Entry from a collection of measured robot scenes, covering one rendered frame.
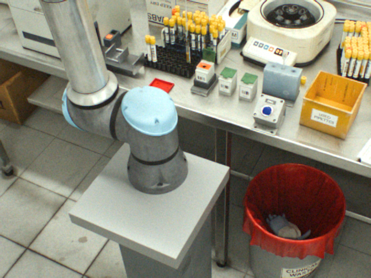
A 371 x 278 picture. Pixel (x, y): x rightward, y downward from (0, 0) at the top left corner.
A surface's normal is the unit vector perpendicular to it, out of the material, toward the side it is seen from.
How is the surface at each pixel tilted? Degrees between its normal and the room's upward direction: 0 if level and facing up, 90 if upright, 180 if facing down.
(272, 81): 90
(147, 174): 72
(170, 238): 1
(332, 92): 90
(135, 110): 7
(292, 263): 94
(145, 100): 7
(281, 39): 90
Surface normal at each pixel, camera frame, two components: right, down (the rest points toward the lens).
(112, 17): 0.89, 0.30
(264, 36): -0.59, 0.60
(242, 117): -0.04, -0.69
